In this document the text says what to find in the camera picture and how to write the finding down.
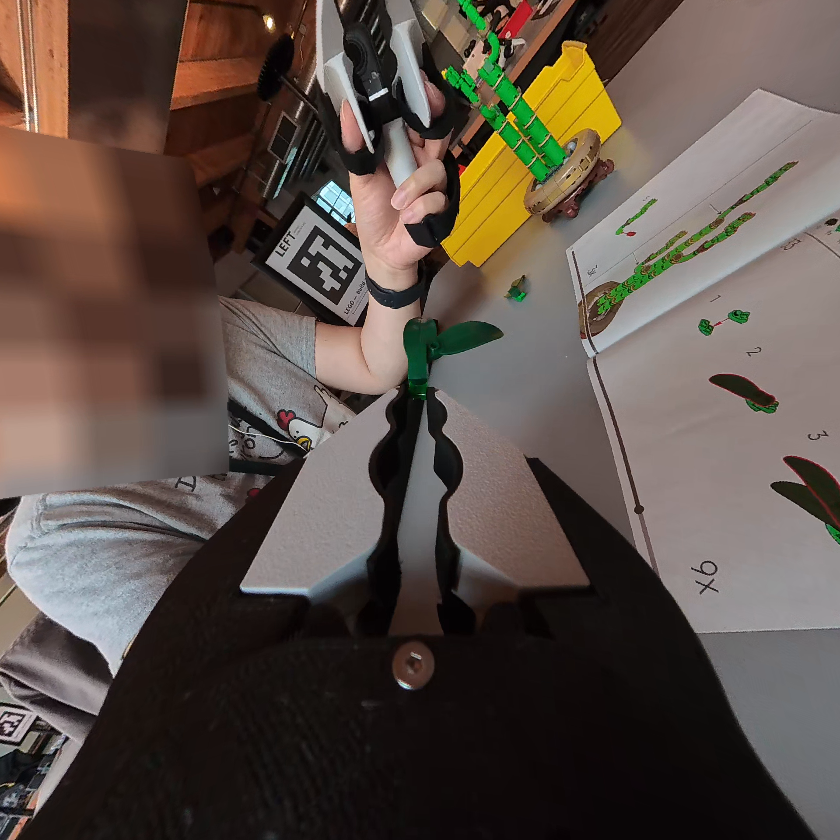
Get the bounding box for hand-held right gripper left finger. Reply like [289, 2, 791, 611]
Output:
[238, 386, 422, 634]

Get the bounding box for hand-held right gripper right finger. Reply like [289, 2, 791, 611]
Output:
[425, 386, 592, 634]

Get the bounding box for dark green lego leaf piece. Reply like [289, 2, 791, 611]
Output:
[403, 318, 505, 403]

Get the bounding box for person's left forearm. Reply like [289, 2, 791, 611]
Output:
[314, 289, 437, 396]

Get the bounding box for green lego bamboo model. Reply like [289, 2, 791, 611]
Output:
[441, 0, 616, 222]

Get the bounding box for lego instruction booklet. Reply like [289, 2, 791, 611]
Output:
[566, 88, 840, 634]

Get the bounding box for person's left hand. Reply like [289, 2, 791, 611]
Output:
[339, 79, 460, 290]

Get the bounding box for yellow plastic bin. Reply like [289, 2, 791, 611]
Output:
[441, 41, 622, 269]

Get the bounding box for framed tag sign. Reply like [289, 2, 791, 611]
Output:
[266, 192, 368, 329]

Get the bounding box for black wrist band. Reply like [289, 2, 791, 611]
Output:
[364, 270, 426, 309]

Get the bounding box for dark grey trousers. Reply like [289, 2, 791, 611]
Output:
[0, 617, 116, 746]

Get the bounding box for small printed tag sign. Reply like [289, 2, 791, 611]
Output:
[0, 702, 38, 746]

